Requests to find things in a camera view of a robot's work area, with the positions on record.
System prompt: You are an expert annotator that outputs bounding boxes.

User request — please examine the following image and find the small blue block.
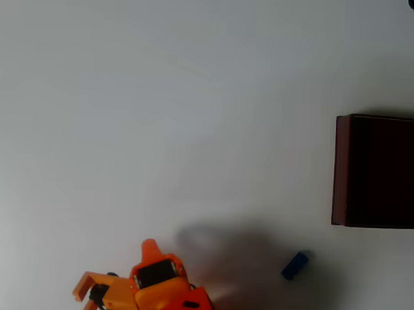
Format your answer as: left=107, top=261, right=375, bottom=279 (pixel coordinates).
left=280, top=250, right=312, bottom=282

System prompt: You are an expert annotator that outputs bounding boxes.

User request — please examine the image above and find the dark red box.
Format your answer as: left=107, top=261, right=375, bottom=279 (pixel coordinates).
left=330, top=112, right=414, bottom=230

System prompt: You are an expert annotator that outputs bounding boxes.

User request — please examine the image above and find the light orange camera mount bracket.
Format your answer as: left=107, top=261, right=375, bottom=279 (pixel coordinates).
left=70, top=270, right=139, bottom=310

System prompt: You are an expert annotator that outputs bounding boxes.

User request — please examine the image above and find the thick black camera cable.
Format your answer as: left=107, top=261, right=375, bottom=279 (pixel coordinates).
left=89, top=296, right=119, bottom=310

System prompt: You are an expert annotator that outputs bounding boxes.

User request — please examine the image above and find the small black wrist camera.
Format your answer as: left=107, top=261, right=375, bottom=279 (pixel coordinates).
left=89, top=283, right=110, bottom=305

